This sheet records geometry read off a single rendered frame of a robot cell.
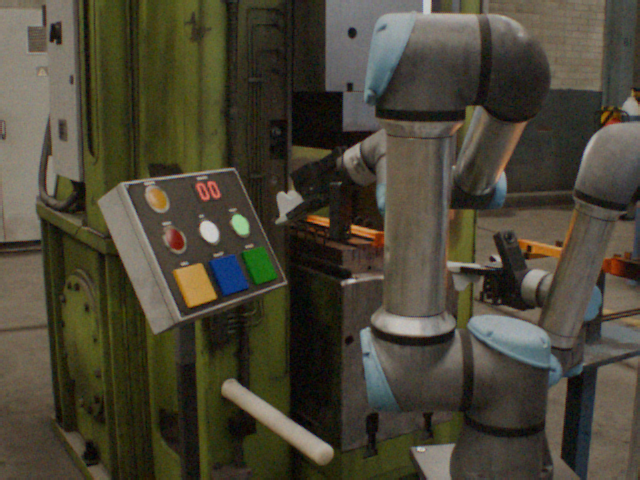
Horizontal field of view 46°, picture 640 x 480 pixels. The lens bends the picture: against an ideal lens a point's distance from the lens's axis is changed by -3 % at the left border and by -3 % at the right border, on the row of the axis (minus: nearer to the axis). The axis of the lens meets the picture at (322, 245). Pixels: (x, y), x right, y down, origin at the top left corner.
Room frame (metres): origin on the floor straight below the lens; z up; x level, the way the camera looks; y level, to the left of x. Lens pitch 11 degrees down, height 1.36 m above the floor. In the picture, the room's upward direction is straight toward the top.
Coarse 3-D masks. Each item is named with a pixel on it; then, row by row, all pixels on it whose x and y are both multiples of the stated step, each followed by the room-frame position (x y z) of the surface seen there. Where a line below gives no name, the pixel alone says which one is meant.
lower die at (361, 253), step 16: (320, 224) 2.14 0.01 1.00; (352, 224) 2.17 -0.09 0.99; (304, 240) 2.02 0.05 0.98; (320, 240) 2.00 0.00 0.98; (352, 240) 1.95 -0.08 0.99; (368, 240) 1.94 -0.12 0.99; (320, 256) 1.96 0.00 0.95; (336, 256) 1.89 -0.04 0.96; (352, 256) 1.89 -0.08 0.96; (368, 256) 1.92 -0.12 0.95; (352, 272) 1.89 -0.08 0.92
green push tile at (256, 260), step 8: (256, 248) 1.58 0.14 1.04; (264, 248) 1.60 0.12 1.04; (248, 256) 1.55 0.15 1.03; (256, 256) 1.57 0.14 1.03; (264, 256) 1.59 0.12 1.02; (248, 264) 1.54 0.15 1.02; (256, 264) 1.56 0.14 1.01; (264, 264) 1.58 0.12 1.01; (256, 272) 1.54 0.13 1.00; (264, 272) 1.56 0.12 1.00; (272, 272) 1.58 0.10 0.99; (256, 280) 1.53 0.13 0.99; (264, 280) 1.55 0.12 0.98; (272, 280) 1.58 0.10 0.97
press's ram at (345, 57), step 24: (312, 0) 1.90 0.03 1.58; (336, 0) 1.86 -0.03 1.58; (360, 0) 1.90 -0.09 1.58; (384, 0) 1.94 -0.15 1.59; (408, 0) 1.98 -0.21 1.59; (312, 24) 1.90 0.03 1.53; (336, 24) 1.86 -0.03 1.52; (360, 24) 1.90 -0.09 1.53; (312, 48) 1.90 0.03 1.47; (336, 48) 1.86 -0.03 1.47; (360, 48) 1.90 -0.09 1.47; (312, 72) 1.90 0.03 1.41; (336, 72) 1.86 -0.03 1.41; (360, 72) 1.90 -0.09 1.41
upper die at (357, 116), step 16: (304, 96) 2.02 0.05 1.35; (320, 96) 1.96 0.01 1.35; (336, 96) 1.90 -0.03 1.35; (352, 96) 1.89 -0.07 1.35; (304, 112) 2.02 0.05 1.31; (320, 112) 1.96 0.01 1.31; (336, 112) 1.90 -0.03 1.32; (352, 112) 1.89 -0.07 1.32; (368, 112) 1.91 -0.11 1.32; (320, 128) 1.96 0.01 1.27; (336, 128) 1.90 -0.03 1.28; (352, 128) 1.89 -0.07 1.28; (368, 128) 1.91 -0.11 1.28
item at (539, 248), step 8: (520, 240) 2.16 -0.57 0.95; (520, 248) 2.15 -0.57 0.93; (536, 248) 2.10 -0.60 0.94; (544, 248) 2.07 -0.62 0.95; (552, 248) 2.05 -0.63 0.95; (560, 248) 2.05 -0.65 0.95; (552, 256) 2.05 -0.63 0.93; (608, 264) 1.87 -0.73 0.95; (616, 264) 1.87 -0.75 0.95; (624, 264) 1.85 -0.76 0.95; (632, 264) 1.82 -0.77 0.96; (608, 272) 1.87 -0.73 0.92; (616, 272) 1.87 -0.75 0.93; (624, 272) 1.85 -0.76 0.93; (632, 272) 1.83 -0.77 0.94
